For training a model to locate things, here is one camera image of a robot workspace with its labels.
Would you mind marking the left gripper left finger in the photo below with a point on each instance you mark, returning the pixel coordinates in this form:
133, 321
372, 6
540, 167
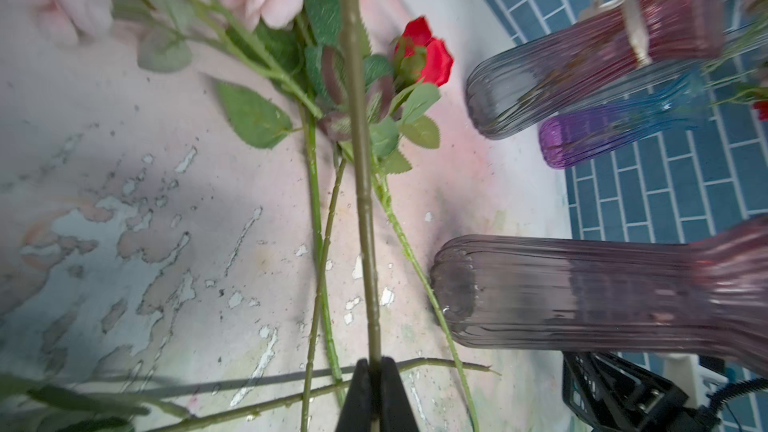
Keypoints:
356, 413

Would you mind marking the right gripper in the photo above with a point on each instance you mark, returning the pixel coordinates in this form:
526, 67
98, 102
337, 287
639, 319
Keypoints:
609, 393

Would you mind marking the orange rose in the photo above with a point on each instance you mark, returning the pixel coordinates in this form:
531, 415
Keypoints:
321, 314

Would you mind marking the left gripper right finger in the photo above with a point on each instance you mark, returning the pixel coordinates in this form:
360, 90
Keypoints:
396, 414

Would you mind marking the dark purple glass vase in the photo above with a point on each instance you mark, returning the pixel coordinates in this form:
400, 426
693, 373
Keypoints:
707, 298

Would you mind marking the pink glass vase with ribbon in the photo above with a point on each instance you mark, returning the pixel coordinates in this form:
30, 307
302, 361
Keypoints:
516, 89

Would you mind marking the red carnation stem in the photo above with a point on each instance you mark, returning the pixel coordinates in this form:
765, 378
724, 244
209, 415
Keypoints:
405, 85

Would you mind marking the pale pink bud spray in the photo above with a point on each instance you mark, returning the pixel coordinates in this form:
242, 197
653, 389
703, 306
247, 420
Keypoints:
156, 228

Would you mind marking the purple blue gradient vase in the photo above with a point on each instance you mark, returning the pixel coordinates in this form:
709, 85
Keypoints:
569, 139

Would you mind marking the red rose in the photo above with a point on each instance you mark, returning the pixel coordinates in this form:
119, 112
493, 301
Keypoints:
761, 107

